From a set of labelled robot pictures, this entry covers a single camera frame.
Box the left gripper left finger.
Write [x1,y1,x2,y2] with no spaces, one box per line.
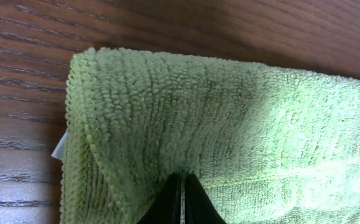
[137,173,181,224]

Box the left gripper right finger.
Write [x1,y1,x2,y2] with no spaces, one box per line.
[185,174,226,224]

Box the green microfiber cloth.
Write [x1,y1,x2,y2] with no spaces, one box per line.
[60,48,360,223]

